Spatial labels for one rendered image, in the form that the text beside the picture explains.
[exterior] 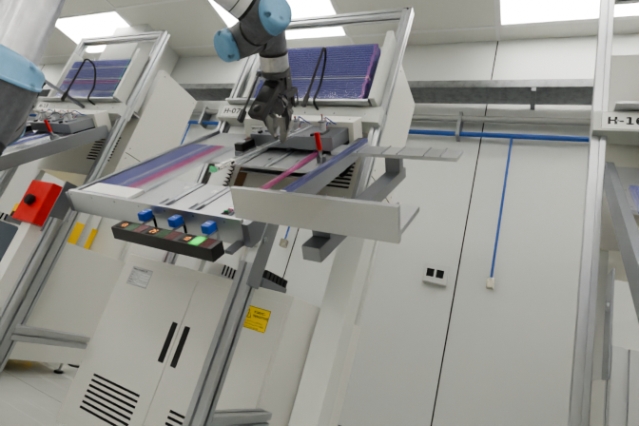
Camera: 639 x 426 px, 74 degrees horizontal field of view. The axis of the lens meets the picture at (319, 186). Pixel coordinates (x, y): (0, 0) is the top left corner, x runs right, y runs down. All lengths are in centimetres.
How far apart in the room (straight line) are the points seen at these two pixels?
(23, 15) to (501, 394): 260
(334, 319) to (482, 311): 195
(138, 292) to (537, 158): 250
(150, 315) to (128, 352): 13
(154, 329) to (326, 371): 75
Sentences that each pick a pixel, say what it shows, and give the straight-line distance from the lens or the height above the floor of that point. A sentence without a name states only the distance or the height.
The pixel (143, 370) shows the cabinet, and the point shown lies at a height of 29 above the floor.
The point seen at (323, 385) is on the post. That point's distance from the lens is 91.
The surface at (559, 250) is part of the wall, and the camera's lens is 289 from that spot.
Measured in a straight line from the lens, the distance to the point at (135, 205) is 127.
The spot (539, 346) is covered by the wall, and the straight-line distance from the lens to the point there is 277.
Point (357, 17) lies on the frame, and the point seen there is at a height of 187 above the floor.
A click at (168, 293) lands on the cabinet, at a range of 151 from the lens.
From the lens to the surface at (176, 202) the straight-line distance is 125.
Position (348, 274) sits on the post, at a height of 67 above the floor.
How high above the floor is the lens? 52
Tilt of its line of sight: 19 degrees up
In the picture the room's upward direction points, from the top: 17 degrees clockwise
